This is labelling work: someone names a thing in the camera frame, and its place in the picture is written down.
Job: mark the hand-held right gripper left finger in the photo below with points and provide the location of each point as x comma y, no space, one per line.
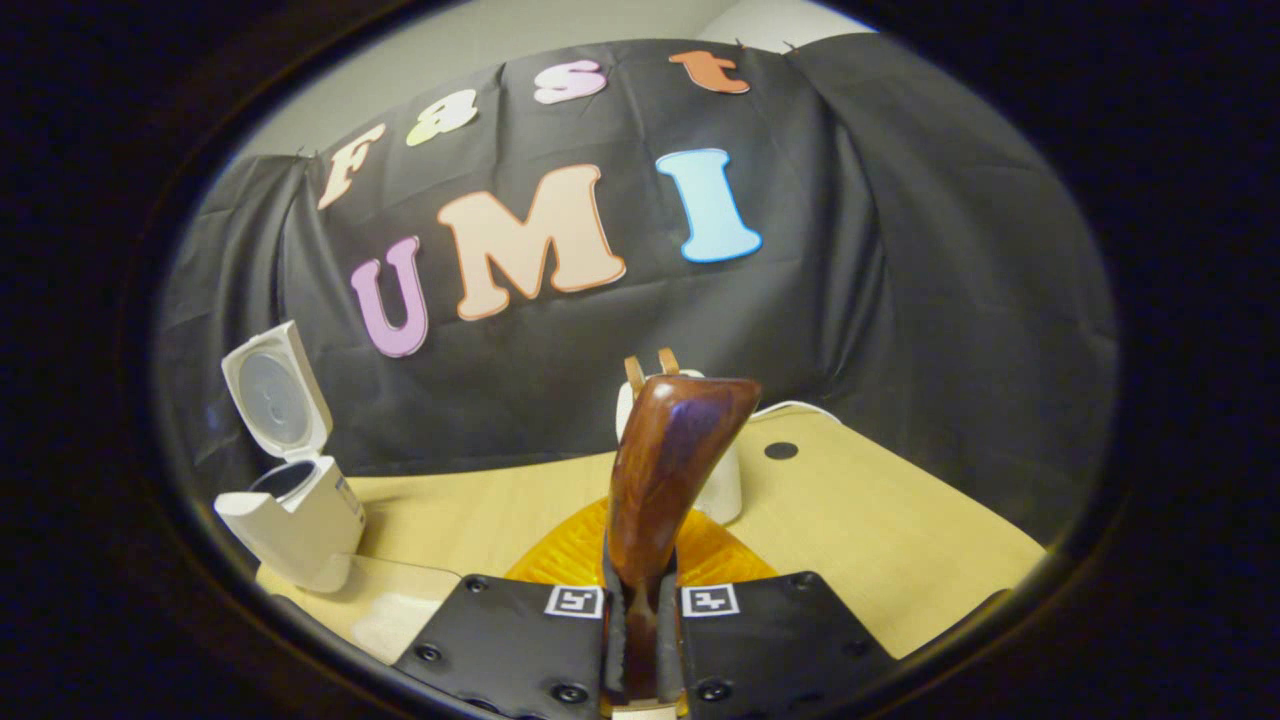
510,640

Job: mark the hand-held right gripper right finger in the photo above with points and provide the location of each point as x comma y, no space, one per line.
770,640

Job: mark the brown wooden spoon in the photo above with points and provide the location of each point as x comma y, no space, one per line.
670,450

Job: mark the white rice cooker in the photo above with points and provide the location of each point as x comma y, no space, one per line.
300,530

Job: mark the clear plastic container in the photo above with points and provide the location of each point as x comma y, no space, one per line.
400,600

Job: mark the white toaster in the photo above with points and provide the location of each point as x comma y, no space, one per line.
722,490

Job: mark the black table grommet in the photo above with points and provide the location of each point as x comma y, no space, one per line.
781,450

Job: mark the brown toast slice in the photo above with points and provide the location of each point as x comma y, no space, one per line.
635,372
669,360

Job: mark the black backdrop cloth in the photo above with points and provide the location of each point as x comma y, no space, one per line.
900,300

